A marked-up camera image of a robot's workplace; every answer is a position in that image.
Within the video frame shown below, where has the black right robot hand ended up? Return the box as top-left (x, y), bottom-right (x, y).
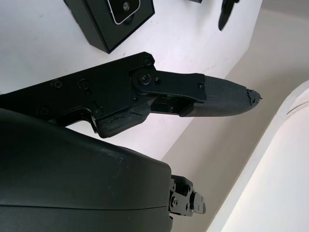
top-left (0, 51), bottom-right (263, 232)

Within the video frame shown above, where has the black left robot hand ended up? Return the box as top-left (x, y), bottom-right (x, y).
top-left (218, 0), bottom-right (239, 31)

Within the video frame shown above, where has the black camera box base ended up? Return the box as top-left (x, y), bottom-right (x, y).
top-left (64, 0), bottom-right (155, 54)

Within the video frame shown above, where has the small white-rimmed camera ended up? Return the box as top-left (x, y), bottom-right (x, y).
top-left (106, 0), bottom-right (141, 25)

